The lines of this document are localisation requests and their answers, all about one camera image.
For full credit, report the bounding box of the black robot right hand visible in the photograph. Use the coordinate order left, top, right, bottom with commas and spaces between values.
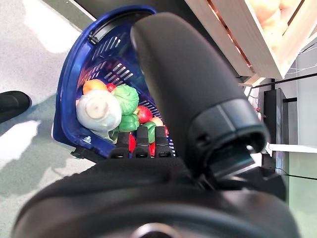
11, 12, 302, 238

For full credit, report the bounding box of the green white napa cabbage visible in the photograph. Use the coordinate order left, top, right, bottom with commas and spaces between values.
75, 89, 122, 143

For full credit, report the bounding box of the blue plastic shopping basket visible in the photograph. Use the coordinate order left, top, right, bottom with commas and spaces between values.
52, 4, 179, 162

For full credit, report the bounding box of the red apple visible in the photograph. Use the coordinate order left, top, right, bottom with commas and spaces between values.
136, 105, 153, 124

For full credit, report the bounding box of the green crinkly lettuce ball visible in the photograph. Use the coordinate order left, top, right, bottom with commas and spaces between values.
111, 84, 139, 116

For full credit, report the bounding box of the green bell pepper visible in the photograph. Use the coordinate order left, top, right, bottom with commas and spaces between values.
142, 121, 157, 143
118, 114, 139, 132

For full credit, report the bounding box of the wooden slatted crate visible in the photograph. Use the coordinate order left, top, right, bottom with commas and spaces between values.
184, 0, 317, 80

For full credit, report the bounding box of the red tomato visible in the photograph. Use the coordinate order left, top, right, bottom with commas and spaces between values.
128, 133, 137, 156

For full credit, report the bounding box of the orange fruit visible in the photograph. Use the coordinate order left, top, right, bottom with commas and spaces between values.
82, 79, 107, 95

